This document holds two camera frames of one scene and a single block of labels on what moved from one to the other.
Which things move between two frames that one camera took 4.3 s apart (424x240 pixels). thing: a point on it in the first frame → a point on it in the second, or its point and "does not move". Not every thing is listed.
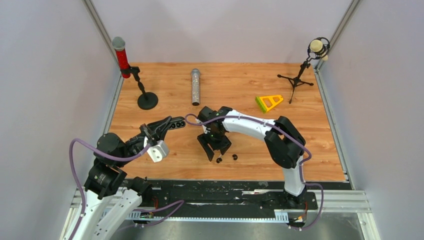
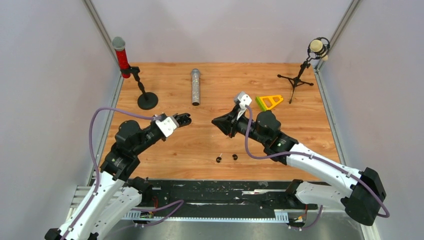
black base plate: x=197 y=198 does not move
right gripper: x=223 y=146 → x=228 y=123
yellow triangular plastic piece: x=259 y=100 does not move
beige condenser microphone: x=316 y=45 does not move
